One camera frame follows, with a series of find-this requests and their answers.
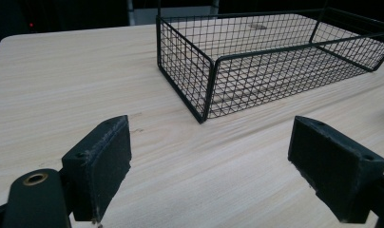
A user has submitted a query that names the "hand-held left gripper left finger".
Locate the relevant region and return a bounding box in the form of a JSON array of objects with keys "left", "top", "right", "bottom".
[{"left": 61, "top": 114, "right": 133, "bottom": 223}]

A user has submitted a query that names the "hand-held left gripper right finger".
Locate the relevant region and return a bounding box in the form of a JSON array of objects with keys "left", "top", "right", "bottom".
[{"left": 287, "top": 115, "right": 384, "bottom": 224}]

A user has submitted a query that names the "black wire mesh basket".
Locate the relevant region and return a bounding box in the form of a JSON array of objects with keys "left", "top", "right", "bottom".
[{"left": 155, "top": 0, "right": 384, "bottom": 124}]

